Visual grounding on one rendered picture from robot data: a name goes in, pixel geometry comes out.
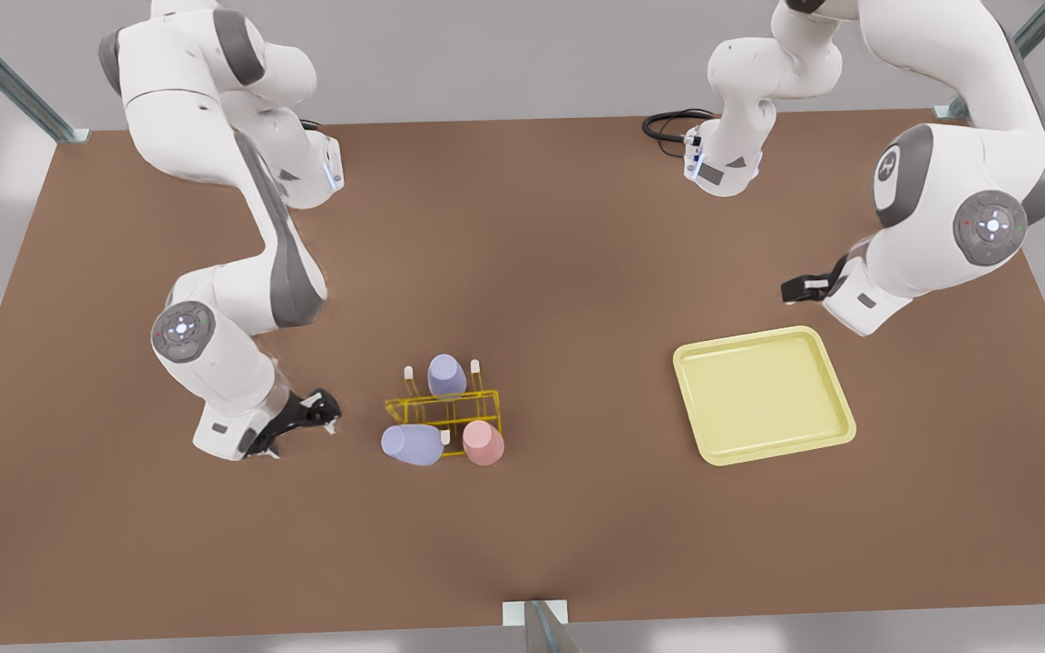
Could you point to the yellow tray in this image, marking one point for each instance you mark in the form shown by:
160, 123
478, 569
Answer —
763, 394

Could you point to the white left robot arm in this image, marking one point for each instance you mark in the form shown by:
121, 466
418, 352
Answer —
940, 218

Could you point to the silver frame post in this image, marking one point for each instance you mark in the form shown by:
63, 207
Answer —
1021, 45
5, 82
541, 626

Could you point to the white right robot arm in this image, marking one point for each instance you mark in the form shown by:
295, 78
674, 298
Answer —
214, 299

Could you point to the lavender cup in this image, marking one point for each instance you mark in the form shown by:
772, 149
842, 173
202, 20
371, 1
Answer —
446, 375
412, 444

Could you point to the pink cup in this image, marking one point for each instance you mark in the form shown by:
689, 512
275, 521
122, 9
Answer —
483, 443

